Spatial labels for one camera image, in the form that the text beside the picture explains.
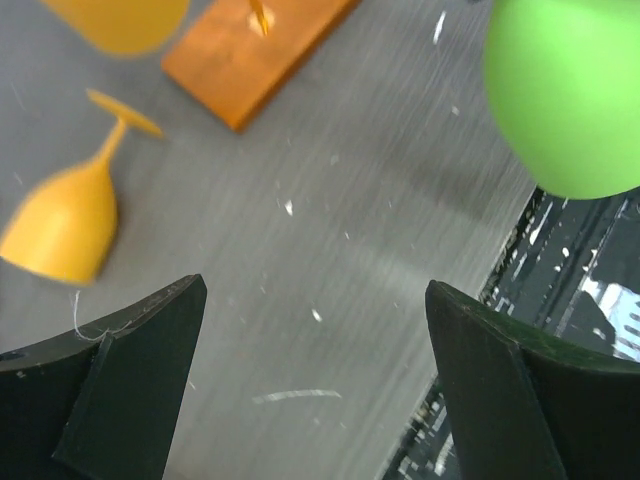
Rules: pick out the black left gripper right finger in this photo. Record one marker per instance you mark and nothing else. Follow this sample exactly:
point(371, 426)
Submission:
point(524, 404)

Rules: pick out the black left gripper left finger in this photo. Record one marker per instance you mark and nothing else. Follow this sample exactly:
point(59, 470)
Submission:
point(104, 406)

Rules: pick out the green plastic wine glass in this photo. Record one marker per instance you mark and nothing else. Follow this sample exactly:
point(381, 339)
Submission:
point(562, 83)

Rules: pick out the yellow-orange plastic wine glass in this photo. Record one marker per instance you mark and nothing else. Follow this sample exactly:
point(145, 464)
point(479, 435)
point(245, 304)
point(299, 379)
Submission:
point(122, 27)

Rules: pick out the gold wire wine glass rack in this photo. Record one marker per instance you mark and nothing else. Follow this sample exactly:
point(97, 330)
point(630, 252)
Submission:
point(226, 63)

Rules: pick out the yellow plastic wine glass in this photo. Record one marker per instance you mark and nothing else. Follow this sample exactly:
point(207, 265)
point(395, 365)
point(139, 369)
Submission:
point(64, 228)

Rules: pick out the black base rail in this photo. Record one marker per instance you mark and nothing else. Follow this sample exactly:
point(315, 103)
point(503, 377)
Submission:
point(571, 269)

